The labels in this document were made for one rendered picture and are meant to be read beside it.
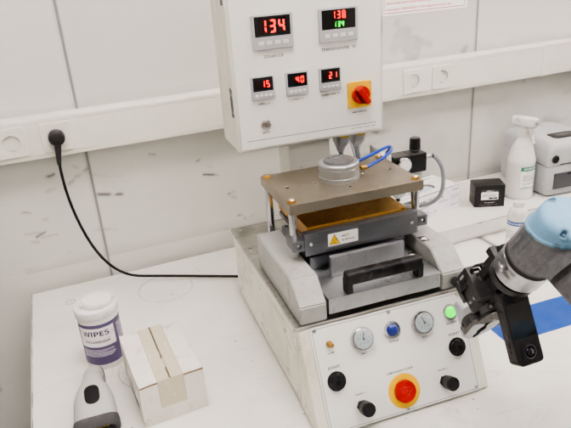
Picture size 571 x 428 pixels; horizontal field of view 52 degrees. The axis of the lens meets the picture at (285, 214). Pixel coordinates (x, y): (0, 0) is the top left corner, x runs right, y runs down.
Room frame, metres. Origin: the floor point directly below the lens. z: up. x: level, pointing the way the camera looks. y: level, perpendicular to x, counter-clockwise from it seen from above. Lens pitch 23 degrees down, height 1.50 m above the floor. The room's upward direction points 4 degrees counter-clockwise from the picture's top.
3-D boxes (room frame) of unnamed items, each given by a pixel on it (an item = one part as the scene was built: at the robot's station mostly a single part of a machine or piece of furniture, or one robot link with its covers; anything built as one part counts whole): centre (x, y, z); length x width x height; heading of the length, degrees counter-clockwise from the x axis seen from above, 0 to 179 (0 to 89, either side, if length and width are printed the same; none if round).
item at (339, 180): (1.12, -0.12, 1.08); 0.31 x 0.24 x 0.13; 107
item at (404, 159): (1.27, -0.28, 1.05); 0.15 x 0.05 x 0.15; 107
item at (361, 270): (0.90, -0.16, 0.99); 0.15 x 0.02 x 0.04; 107
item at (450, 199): (1.61, -0.40, 0.83); 0.23 x 0.12 x 0.07; 122
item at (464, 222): (1.66, -0.57, 0.77); 0.84 x 0.30 x 0.04; 110
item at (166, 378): (0.94, 0.26, 0.80); 0.19 x 0.13 x 0.09; 20
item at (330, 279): (1.04, -0.12, 0.97); 0.30 x 0.22 x 0.08; 17
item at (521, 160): (1.67, -0.72, 0.92); 0.09 x 0.08 x 0.25; 33
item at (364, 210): (1.08, -0.12, 1.07); 0.22 x 0.17 x 0.10; 107
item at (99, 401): (0.89, 0.39, 0.79); 0.20 x 0.08 x 0.08; 20
